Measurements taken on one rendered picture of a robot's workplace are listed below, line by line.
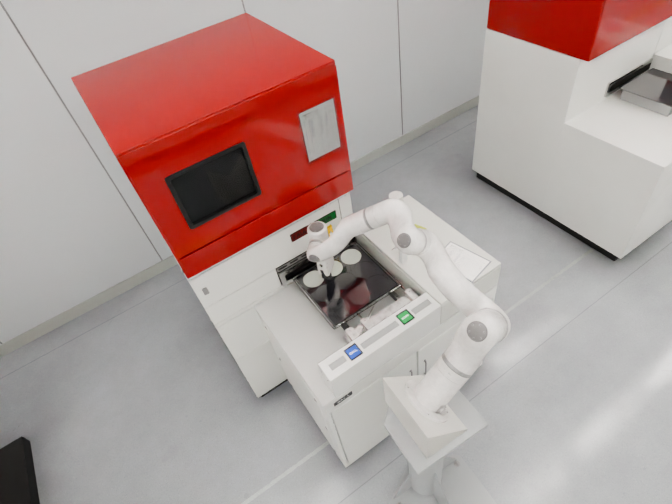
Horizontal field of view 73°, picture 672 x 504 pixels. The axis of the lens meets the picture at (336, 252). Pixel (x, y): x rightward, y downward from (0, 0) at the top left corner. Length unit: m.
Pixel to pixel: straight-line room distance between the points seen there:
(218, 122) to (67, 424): 2.36
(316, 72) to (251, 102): 0.26
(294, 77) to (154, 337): 2.30
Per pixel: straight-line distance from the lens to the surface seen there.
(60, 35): 3.01
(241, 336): 2.34
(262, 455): 2.78
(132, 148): 1.55
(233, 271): 2.02
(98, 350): 3.62
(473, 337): 1.52
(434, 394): 1.68
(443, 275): 1.61
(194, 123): 1.57
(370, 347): 1.82
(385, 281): 2.08
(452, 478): 2.62
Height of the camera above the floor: 2.52
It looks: 46 degrees down
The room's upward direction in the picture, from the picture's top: 12 degrees counter-clockwise
